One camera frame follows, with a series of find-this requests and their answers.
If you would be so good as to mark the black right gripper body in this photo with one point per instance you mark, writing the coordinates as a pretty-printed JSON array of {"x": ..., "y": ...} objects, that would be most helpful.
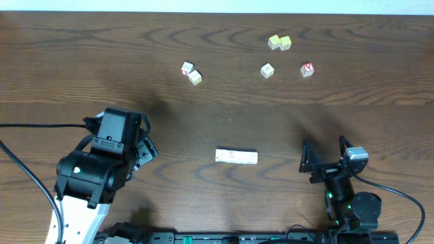
[{"x": 326, "y": 171}]

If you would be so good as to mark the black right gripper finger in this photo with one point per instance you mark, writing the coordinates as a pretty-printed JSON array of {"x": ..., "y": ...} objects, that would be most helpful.
[
  {"x": 345, "y": 147},
  {"x": 309, "y": 160}
]

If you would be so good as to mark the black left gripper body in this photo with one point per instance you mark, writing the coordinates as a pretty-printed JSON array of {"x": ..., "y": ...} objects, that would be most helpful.
[{"x": 146, "y": 151}]

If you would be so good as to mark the red edged wooden block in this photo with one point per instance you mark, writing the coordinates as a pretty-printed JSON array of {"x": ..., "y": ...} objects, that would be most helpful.
[{"x": 251, "y": 158}]

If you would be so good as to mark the white wooden block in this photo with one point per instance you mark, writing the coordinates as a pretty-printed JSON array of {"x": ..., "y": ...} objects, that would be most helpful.
[{"x": 242, "y": 157}]

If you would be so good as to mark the green letter J block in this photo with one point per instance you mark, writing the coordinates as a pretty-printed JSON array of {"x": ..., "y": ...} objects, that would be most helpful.
[{"x": 220, "y": 155}]

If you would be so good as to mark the blue letter X block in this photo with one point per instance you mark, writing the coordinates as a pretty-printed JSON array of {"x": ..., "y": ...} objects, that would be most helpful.
[{"x": 231, "y": 156}]

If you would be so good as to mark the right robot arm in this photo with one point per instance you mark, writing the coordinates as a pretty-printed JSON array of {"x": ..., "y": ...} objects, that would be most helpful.
[{"x": 352, "y": 211}]

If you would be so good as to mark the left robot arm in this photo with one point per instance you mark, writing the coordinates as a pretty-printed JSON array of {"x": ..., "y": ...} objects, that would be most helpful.
[{"x": 88, "y": 179}]

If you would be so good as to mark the red letter V block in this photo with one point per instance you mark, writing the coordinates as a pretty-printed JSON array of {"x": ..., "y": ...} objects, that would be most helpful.
[{"x": 307, "y": 69}]

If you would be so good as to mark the yellow letter wooden block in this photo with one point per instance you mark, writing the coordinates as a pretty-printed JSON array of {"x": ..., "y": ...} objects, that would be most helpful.
[{"x": 195, "y": 77}]

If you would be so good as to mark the red number 3 block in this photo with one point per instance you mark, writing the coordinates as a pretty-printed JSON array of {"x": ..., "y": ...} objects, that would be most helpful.
[{"x": 187, "y": 68}]

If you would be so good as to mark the plain drawing wooden block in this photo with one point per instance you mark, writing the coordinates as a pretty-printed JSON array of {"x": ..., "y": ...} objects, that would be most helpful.
[{"x": 267, "y": 70}]

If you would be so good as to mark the yellow block right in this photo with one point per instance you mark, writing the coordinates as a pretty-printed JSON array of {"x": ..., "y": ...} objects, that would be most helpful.
[{"x": 286, "y": 43}]

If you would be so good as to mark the pale yellow block left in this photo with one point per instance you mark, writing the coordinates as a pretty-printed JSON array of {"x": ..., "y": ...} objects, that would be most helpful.
[{"x": 274, "y": 42}]

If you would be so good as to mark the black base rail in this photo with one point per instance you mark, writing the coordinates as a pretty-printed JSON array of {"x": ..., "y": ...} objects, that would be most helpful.
[{"x": 297, "y": 236}]

